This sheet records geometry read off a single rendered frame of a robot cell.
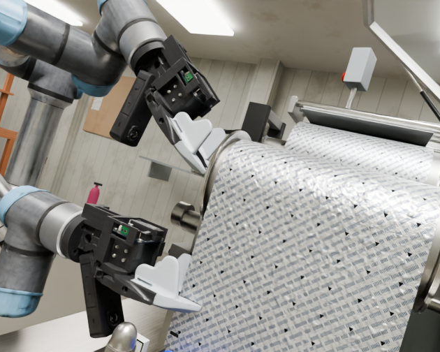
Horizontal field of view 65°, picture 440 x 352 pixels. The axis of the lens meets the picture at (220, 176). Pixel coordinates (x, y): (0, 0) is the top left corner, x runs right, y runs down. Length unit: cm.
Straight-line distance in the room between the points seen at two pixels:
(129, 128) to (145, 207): 492
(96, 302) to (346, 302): 31
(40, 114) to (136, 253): 66
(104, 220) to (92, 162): 592
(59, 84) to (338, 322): 86
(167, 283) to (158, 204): 487
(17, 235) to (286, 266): 39
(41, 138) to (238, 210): 73
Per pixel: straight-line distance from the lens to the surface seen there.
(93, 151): 645
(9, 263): 61
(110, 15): 63
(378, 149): 65
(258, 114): 79
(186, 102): 49
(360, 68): 105
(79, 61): 65
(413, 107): 440
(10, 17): 64
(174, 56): 54
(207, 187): 42
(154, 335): 80
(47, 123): 104
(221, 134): 50
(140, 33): 57
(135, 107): 53
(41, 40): 64
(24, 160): 105
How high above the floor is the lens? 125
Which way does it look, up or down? level
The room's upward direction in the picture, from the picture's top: 17 degrees clockwise
